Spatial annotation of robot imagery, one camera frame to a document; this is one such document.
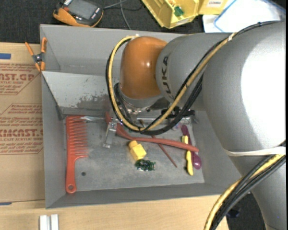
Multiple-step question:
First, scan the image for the yellow plastic block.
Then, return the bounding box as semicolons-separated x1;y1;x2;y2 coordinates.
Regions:
127;140;147;161

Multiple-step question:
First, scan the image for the red plastic comb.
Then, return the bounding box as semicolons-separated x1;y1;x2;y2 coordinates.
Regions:
65;115;90;195

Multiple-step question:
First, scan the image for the grey metal bin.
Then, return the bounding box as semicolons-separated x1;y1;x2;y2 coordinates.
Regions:
39;23;243;209

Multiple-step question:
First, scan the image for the purple plastic spoon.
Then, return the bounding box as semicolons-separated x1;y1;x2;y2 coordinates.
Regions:
180;124;203;171

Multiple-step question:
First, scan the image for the small green circuit board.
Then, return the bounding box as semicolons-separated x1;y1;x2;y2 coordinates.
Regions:
134;159;157;172

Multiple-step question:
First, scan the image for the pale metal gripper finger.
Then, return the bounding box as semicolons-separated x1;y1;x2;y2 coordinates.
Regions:
108;122;118;148
102;125;111;149

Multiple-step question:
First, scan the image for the thin brown stick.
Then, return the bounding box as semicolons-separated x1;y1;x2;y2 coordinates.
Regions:
138;119;179;169

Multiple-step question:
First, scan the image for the yellow wavy plastic strip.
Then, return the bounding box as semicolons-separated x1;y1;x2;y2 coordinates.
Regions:
181;135;195;176

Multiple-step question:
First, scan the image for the brown cardboard board, red print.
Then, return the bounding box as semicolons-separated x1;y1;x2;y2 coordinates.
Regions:
0;41;47;206

